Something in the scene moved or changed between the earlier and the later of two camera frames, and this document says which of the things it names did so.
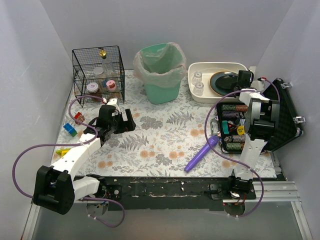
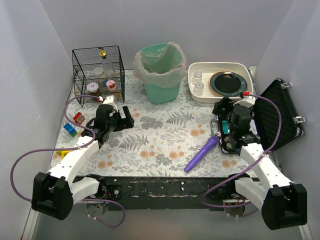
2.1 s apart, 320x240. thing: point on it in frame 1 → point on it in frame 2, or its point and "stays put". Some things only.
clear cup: (196, 77) stays put
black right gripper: (244, 77) → (222, 110)
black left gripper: (127, 120) stays put
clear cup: (198, 89) stays put
